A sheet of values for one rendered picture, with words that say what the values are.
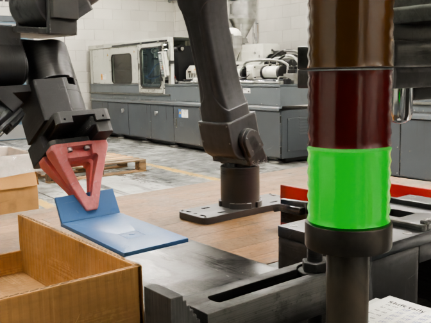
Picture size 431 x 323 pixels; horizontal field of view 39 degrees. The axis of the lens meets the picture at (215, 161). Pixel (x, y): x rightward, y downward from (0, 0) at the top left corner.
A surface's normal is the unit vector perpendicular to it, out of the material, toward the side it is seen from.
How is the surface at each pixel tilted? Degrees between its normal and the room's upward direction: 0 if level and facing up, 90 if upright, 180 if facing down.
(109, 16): 90
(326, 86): 104
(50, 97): 61
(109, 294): 90
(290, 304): 90
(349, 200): 76
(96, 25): 90
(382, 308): 1
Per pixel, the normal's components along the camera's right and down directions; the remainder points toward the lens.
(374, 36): 0.33, -0.12
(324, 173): -0.72, -0.14
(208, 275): -0.02, -0.99
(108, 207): 0.51, -0.39
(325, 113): -0.71, 0.35
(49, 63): 0.21, -0.33
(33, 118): -0.79, 0.13
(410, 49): 0.63, 0.10
